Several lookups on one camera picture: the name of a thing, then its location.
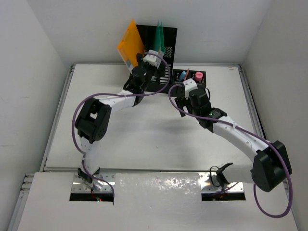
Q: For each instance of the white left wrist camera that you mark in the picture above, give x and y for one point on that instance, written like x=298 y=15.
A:
x=152 y=58

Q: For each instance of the white front cover board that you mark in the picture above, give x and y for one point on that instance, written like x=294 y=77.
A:
x=143 y=202

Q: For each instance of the green folder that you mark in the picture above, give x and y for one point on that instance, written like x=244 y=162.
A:
x=159 y=43

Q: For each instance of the black pen holder box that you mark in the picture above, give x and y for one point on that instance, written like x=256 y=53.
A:
x=176 y=73

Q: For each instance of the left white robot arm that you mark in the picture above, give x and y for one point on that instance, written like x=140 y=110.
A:
x=93 y=119

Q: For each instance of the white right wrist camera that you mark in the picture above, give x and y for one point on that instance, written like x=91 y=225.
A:
x=189 y=85

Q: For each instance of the blue clear glue stick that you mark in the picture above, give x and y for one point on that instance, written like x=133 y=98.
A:
x=182 y=76

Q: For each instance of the black mesh file organizer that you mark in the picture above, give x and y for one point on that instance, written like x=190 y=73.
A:
x=167 y=51

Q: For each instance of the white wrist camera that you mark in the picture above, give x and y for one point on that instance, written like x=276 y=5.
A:
x=152 y=58
x=189 y=85

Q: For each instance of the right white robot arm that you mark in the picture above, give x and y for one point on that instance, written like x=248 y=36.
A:
x=270 y=164

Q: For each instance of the orange folder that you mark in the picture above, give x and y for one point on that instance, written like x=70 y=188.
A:
x=130 y=45

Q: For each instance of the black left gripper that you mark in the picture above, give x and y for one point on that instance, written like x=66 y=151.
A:
x=141 y=62

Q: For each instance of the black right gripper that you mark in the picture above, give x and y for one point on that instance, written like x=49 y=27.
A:
x=182 y=102

